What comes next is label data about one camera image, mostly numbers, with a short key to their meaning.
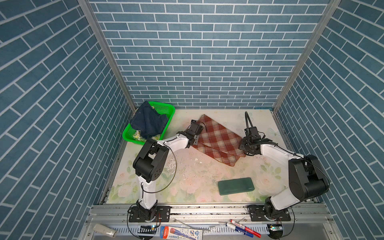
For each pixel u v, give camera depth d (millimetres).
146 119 1010
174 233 680
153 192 470
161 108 1155
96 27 769
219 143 990
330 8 709
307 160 488
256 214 733
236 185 833
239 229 691
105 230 666
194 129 769
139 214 676
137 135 987
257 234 681
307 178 453
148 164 502
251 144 707
